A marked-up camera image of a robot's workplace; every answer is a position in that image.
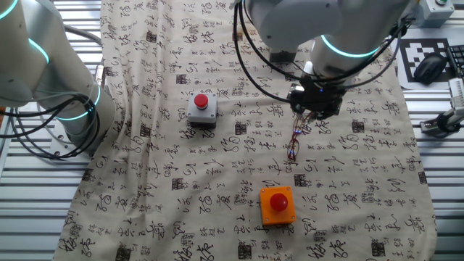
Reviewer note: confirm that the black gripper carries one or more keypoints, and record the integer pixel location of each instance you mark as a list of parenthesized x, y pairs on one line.
[(322, 95)]

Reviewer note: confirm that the orange box red mushroom button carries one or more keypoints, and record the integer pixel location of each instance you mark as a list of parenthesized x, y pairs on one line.
[(270, 214)]

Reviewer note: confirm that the grey box green button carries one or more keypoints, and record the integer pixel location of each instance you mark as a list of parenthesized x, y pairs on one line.
[(431, 16)]

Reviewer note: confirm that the black computer mouse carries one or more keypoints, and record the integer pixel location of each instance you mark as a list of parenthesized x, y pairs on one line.
[(429, 69)]

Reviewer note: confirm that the silver depth camera with mount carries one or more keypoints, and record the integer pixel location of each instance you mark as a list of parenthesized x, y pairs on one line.
[(457, 94)]

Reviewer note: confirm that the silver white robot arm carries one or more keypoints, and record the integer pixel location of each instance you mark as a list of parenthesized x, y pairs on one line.
[(36, 54)]

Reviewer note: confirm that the beige calligraphy print tablecloth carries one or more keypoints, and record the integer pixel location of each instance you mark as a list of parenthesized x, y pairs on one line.
[(217, 163)]

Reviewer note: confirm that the silver base mounting plate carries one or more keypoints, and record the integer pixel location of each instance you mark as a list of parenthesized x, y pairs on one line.
[(58, 143)]

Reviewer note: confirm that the black white checkerboard sheet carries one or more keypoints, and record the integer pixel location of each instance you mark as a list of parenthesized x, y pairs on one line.
[(404, 61)]

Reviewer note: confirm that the brown thin-frame glasses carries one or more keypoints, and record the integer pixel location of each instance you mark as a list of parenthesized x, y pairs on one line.
[(293, 148)]

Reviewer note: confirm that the black keyboard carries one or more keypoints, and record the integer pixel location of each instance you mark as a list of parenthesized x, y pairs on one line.
[(457, 58)]

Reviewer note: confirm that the grey box flat red button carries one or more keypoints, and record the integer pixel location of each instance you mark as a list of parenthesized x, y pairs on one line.
[(282, 56)]

